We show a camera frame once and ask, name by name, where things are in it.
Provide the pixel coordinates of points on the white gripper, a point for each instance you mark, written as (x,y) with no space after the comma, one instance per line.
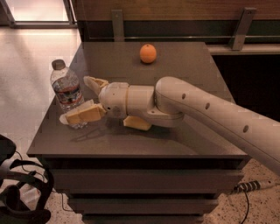
(113,99)

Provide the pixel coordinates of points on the striped power strip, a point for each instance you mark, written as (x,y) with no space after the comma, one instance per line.
(255,185)

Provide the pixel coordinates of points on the clear plastic water bottle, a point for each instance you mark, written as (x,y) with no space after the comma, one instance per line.
(66,86)

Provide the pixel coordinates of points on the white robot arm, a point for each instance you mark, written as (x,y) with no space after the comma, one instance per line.
(169,101)

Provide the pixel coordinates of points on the yellow sponge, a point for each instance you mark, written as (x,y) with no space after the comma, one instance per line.
(137,123)

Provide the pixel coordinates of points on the grey drawer cabinet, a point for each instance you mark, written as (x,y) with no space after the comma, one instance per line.
(116,175)

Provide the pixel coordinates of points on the left metal bracket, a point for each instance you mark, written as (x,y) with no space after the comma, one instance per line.
(117,24)

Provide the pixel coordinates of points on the black headset with straps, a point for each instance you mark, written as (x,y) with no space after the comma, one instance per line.
(12,209)

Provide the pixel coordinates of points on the right metal bracket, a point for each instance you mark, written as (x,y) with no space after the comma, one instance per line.
(238,39)

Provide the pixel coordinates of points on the window frame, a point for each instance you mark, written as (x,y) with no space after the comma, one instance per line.
(38,14)

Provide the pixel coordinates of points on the orange fruit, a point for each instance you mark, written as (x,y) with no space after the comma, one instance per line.
(148,53)

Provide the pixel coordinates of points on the metal bracket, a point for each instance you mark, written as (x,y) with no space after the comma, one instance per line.
(117,24)
(238,39)

